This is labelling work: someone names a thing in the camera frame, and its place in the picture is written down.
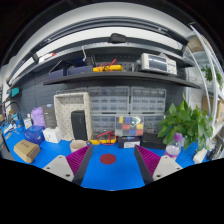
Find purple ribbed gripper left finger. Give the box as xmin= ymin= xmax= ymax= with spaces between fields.
xmin=44 ymin=145 xmax=93 ymax=185

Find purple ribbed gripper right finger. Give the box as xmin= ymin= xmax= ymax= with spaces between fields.
xmin=134 ymin=145 xmax=182 ymax=184

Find clear bottle purple cap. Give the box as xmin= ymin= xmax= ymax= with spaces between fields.
xmin=165 ymin=132 xmax=183 ymax=160

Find beige patterned cup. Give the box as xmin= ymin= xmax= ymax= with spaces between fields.
xmin=70 ymin=140 xmax=87 ymax=152

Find black flat case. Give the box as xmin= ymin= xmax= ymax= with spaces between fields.
xmin=140 ymin=133 xmax=166 ymax=150

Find black box white label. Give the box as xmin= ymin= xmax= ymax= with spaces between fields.
xmin=118 ymin=136 xmax=140 ymax=148

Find red round coaster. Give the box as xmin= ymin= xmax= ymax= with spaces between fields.
xmin=100 ymin=154 xmax=116 ymax=165

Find small white box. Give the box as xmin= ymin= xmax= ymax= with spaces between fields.
xmin=43 ymin=127 xmax=62 ymax=143

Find yellow multimeter red leads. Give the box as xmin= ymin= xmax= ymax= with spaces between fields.
xmin=90 ymin=131 xmax=117 ymax=145

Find brown cardboard box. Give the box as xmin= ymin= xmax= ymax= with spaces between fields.
xmin=14 ymin=140 xmax=40 ymax=163

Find colourful parts organizer box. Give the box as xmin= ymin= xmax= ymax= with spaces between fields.
xmin=115 ymin=115 xmax=144 ymax=137

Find black speaker box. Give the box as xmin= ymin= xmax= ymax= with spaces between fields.
xmin=71 ymin=110 xmax=87 ymax=141

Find white power adapter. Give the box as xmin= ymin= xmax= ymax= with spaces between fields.
xmin=193 ymin=148 xmax=207 ymax=164

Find blue tissue pack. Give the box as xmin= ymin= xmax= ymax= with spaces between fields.
xmin=23 ymin=125 xmax=44 ymax=145

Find dark grey product box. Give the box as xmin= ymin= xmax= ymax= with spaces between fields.
xmin=42 ymin=104 xmax=57 ymax=128

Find green potted plant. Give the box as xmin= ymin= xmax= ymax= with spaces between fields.
xmin=157 ymin=100 xmax=213 ymax=150

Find white pegboard tray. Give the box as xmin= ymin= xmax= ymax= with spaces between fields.
xmin=54 ymin=92 xmax=92 ymax=141

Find grey drawer cabinet right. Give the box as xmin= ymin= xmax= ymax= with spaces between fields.
xmin=130 ymin=87 xmax=166 ymax=134

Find grey drawer cabinet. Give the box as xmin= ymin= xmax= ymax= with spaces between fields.
xmin=88 ymin=86 xmax=129 ymax=137
xmin=130 ymin=87 xmax=166 ymax=134

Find grey drawer cabinet left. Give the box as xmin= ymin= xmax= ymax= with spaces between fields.
xmin=88 ymin=86 xmax=129 ymax=137

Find navy box on shelf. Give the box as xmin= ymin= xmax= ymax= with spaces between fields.
xmin=67 ymin=65 xmax=93 ymax=76

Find dark shelf board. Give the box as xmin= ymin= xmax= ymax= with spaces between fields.
xmin=43 ymin=71 xmax=200 ymax=89

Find yellow multimeter on shelf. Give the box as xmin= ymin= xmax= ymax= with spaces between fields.
xmin=93 ymin=59 xmax=123 ymax=72

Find oscilloscope on shelf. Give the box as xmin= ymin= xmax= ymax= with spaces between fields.
xmin=134 ymin=53 xmax=177 ymax=75

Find black overhead lamp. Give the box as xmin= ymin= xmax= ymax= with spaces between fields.
xmin=108 ymin=33 xmax=127 ymax=44

